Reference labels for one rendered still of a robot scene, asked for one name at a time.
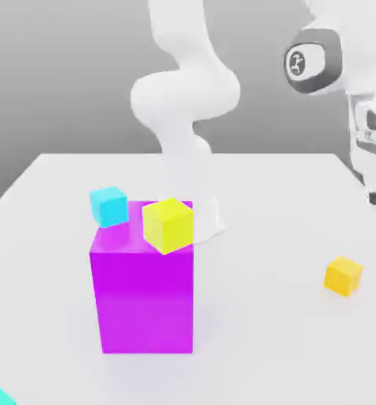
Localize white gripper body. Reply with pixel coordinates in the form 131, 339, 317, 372
349, 134, 376, 191

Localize small orange cube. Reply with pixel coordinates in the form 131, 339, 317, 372
323, 255, 365, 298

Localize small yellow cube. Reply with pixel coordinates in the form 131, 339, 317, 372
142, 197, 196, 256

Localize small cyan cube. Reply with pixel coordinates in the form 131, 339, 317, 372
89, 186, 129, 229

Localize large magenta box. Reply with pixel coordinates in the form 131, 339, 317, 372
89, 200, 194, 355

